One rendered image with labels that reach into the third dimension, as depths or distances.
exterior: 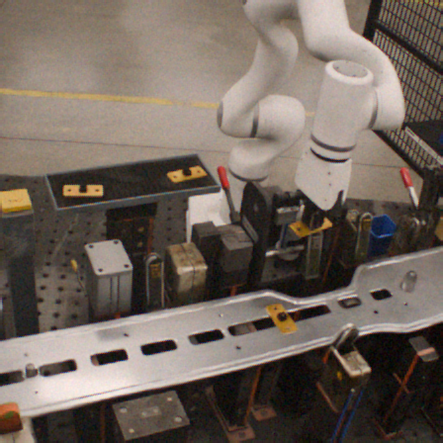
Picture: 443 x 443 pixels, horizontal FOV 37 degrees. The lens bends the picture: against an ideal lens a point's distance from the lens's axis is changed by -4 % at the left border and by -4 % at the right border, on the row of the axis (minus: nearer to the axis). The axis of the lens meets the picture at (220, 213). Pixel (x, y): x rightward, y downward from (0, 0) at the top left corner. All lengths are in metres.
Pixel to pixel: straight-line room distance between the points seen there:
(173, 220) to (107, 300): 0.80
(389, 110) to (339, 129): 0.09
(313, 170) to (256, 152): 0.62
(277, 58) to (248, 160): 0.35
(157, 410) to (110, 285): 0.29
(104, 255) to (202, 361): 0.29
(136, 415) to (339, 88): 0.65
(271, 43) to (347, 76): 0.48
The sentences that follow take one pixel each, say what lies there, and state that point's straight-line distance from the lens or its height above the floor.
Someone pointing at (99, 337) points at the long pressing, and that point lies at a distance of 1.36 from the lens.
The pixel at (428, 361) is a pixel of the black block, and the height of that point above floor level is 0.99.
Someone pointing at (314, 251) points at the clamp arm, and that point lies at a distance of 1.55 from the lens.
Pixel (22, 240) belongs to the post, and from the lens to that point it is 1.47.
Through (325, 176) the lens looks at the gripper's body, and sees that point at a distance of 1.21.
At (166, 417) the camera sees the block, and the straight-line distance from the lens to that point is 1.21.
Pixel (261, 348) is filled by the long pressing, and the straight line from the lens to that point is 1.38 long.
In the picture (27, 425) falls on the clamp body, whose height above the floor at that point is 1.06.
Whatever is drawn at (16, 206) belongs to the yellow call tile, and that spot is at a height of 1.16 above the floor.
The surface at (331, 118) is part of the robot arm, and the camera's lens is 1.15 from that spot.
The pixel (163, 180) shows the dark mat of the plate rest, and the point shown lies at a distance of 1.50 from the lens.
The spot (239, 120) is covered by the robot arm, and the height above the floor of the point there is 1.18.
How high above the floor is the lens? 2.01
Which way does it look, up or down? 37 degrees down
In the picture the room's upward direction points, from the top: 9 degrees clockwise
